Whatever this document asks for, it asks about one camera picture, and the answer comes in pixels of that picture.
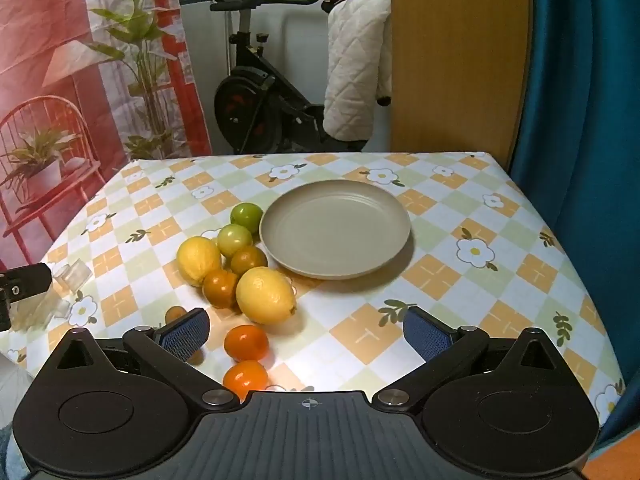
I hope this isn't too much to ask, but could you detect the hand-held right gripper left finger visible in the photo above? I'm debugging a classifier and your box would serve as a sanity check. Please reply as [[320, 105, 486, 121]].
[[50, 308, 242, 412]]

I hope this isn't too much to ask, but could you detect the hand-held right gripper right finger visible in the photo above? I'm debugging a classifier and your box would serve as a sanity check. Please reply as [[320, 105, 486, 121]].
[[372, 306, 583, 413]]

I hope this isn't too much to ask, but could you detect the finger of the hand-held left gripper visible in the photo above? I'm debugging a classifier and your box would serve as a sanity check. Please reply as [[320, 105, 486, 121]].
[[0, 262, 54, 304]]

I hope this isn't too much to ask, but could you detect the greenish brown orange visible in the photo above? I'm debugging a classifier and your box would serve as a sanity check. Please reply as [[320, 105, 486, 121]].
[[230, 245, 269, 276], [202, 268, 240, 309]]

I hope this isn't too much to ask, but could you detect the bright orange tangerine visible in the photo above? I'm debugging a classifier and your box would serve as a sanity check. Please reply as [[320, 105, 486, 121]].
[[222, 360, 269, 403], [223, 325, 269, 362]]

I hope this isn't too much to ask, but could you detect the small yellow lemon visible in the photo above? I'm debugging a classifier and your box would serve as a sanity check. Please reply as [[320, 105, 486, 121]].
[[176, 236, 223, 287]]

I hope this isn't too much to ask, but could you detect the large yellow lemon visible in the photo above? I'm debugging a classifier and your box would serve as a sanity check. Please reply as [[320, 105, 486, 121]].
[[235, 266, 298, 325]]

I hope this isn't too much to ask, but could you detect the beige round plate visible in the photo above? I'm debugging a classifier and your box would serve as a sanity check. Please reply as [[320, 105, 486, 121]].
[[258, 179, 412, 281]]

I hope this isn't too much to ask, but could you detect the clear plastic packaging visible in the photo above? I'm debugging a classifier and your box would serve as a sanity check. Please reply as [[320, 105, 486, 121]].
[[52, 259, 93, 293], [9, 287, 70, 332]]

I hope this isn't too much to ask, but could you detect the checked floral tablecloth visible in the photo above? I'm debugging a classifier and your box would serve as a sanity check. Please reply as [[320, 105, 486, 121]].
[[0, 150, 627, 443]]

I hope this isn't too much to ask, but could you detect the printed backdrop cloth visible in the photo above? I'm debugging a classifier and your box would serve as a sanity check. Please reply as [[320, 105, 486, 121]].
[[0, 0, 214, 271]]

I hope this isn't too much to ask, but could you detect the black exercise bike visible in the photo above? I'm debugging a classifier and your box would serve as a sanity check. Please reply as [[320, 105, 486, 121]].
[[202, 0, 372, 156]]

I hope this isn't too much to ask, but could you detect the wooden board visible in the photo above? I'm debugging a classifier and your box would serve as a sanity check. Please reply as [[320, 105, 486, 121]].
[[389, 0, 534, 171]]

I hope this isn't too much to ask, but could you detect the teal curtain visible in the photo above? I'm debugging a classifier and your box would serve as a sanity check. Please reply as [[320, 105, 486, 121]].
[[507, 0, 640, 443]]

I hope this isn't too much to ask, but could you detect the white quilted jacket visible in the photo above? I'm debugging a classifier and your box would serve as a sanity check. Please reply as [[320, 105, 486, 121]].
[[322, 0, 394, 142]]

